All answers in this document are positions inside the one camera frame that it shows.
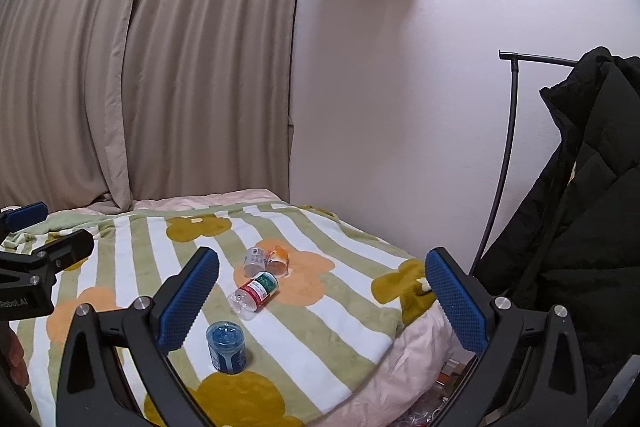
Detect red green label clear cup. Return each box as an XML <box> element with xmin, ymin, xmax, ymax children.
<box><xmin>228</xmin><ymin>271</ymin><xmax>279</xmax><ymax>321</ymax></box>

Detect blue white label clear cup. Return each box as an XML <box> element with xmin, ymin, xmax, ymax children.
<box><xmin>243</xmin><ymin>246</ymin><xmax>267</xmax><ymax>279</ymax></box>

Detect person's left hand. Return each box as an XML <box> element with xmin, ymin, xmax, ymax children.
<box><xmin>1</xmin><ymin>322</ymin><xmax>29</xmax><ymax>389</ymax></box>

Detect pink duvet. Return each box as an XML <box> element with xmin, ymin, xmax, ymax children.
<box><xmin>49</xmin><ymin>187</ymin><xmax>464</xmax><ymax>427</ymax></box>

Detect black jacket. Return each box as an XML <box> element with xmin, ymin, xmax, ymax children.
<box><xmin>474</xmin><ymin>48</ymin><xmax>640</xmax><ymax>409</ymax></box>

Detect green striped flower blanket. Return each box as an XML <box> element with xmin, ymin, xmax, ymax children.
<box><xmin>0</xmin><ymin>201</ymin><xmax>436</xmax><ymax>427</ymax></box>

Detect beige curtain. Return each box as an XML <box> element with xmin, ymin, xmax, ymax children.
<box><xmin>1</xmin><ymin>0</ymin><xmax>297</xmax><ymax>210</ymax></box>

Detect black clothes rack pole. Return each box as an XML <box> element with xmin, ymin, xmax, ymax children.
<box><xmin>470</xmin><ymin>50</ymin><xmax>578</xmax><ymax>275</ymax></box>

